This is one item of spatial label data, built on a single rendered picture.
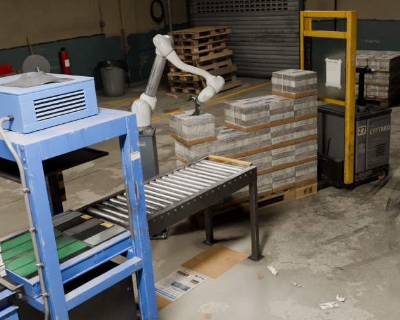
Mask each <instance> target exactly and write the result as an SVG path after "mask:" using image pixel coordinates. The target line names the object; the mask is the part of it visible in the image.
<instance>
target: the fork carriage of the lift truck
mask: <svg viewBox="0 0 400 320"><path fill-rule="evenodd" d="M316 160H317V179H318V180H326V181H327V182H329V184H330V185H333V186H335V187H338V188H339V187H341V186H342V160H340V159H337V158H334V157H331V156H327V155H325V154H322V153H320V152H317V159H316Z"/></svg>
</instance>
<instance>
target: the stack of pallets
mask: <svg viewBox="0 0 400 320"><path fill-rule="evenodd" d="M220 29H223V33H220ZM207 32H208V33H207ZM228 33H231V26H227V27H223V26H219V27H197V28H192V29H184V30H176V31H172V32H168V35H169V36H171V37H172V38H173V40H174V41H177V43H174V46H173V49H176V50H175V52H176V54H177V55H178V57H179V59H180V60H181V61H182V62H183V63H186V64H187V65H191V66H193V67H197V66H196V63H195V60H194V59H195V58H199V57H203V56H206V55H212V54H215V53H217V50H220V49H222V52H223V51H228V48H229V47H228V46H225V40H227V34H228ZM175 34H179V36H177V37H175ZM215 36H220V39H219V40H215ZM203 39H205V40H203ZM213 43H218V46H213ZM206 52H207V53H206ZM167 60H168V59H167ZM168 66H170V73H168V82H169V86H170V88H171V93H175V92H178V91H183V92H182V93H192V92H194V91H195V92H196V95H199V94H200V92H202V90H203V89H204V88H203V86H202V81H201V80H200V77H199V75H197V74H193V73H190V72H186V71H183V70H181V69H179V70H177V69H178V67H176V66H175V65H173V64H172V63H171V62H170V61H169V60H168ZM175 76H177V77H175ZM176 82H177V83H176ZM178 89H179V90H178Z"/></svg>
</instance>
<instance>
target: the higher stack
mask: <svg viewBox="0 0 400 320"><path fill-rule="evenodd" d="M316 81H317V73H316V72H313V71H308V70H300V69H288V70H281V71H277V72H272V89H273V90H276V91H282V92H286V93H292V94H298V93H305V92H308V91H314V90H317V82H316ZM274 95H275V94H274ZM276 96H279V97H283V98H289V99H292V100H293V101H294V109H293V110H294V117H299V116H304V115H308V114H313V113H316V112H317V95H310V96H306V97H300V98H290V97H284V96H281V95H276ZM316 122H317V118H316V117H312V118H309V119H304V120H301V121H294V133H295V140H296V139H299V138H304V137H309V136H312V135H316V134H317V124H316ZM294 145H295V164H296V161H299V160H302V159H307V158H310V157H314V156H317V139H313V140H308V141H305V142H300V143H294ZM294 167H295V182H296V183H297V182H300V181H303V180H306V179H310V178H314V177H317V160H313V161H309V162H306V163H302V164H298V165H295V166H294ZM295 189H296V191H295V197H296V199H299V198H302V197H305V196H309V195H312V194H316V193H317V180H316V181H313V182H309V183H305V184H303V185H299V186H295Z"/></svg>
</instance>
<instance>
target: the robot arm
mask: <svg viewBox="0 0 400 320"><path fill-rule="evenodd" d="M153 42H154V45H155V47H156V57H155V60H154V63H153V66H152V70H151V73H150V76H149V80H148V83H147V87H146V89H145V93H143V94H141V96H140V99H138V100H135V101H134V102H133V105H132V108H131V112H134V113H136V116H137V128H138V133H139V134H142V133H152V130H153V129H154V126H151V115H153V113H154V111H155V108H156V103H157V98H156V92H157V88H158V86H159V82H160V80H161V76H162V73H163V70H164V66H165V63H166V60H167V59H168V60H169V61H170V62H171V63H172V64H173V65H175V66H176V67H178V68H179V69H181V70H183V71H186V72H190V73H193V74H197V75H200V76H203V77H204V78H205V79H206V84H207V87H206V88H205V89H204V90H203V91H202V92H200V94H199V95H198V96H197V95H190V98H189V99H188V101H191V100H193V101H194V103H195V105H196V106H195V108H196V109H195V112H194V113H193V114H191V115H192V116H193V115H196V116H198V115H199V112H200V110H201V108H200V105H203V104H204V103H206V102H209V101H210V100H211V99H212V98H213V97H214V96H215V95H216V94H217V93H218V92H219V91H220V90H221V89H222V88H223V86H224V84H225V80H224V78H223V77H221V76H217V77H216V76H212V75H211V74H210V73H209V72H207V71H205V70H203V69H199V68H197V67H193V66H191V65H187V64H186V63H183V62H182V61H181V60H180V59H179V57H178V55H177V54H176V52H175V50H174V49H173V46H174V40H173V38H172V37H171V36H168V35H163V36H162V35H160V34H158V35H156V36H155V37H154V38H153ZM194 97H195V98H194Z"/></svg>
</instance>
